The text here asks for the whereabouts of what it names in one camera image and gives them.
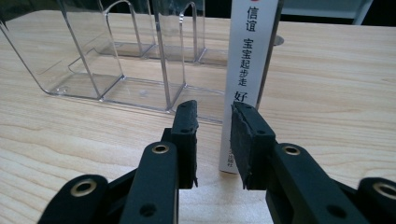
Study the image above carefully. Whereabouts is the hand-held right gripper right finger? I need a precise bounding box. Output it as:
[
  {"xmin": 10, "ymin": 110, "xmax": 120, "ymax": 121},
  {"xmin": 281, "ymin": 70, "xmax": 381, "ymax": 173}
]
[{"xmin": 230, "ymin": 101, "xmax": 278, "ymax": 190}]

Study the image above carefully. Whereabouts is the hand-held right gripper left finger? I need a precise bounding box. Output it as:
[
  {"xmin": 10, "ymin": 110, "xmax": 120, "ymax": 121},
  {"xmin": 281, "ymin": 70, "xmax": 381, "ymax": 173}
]
[{"xmin": 161, "ymin": 99, "xmax": 200, "ymax": 190}]

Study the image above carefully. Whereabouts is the clear acrylic divided organizer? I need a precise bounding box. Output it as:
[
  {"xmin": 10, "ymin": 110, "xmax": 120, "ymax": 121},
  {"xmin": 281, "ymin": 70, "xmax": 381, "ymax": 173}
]
[{"xmin": 0, "ymin": 0, "xmax": 232, "ymax": 126}]

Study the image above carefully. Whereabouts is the green and white picture book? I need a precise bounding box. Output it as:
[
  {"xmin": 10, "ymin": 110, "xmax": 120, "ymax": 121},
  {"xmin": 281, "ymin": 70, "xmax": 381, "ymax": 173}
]
[{"xmin": 218, "ymin": 0, "xmax": 285, "ymax": 175}]

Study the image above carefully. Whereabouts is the white metal stand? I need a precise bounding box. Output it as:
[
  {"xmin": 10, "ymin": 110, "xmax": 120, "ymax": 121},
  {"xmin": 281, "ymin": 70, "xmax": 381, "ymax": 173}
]
[{"xmin": 281, "ymin": 0, "xmax": 375, "ymax": 26}]

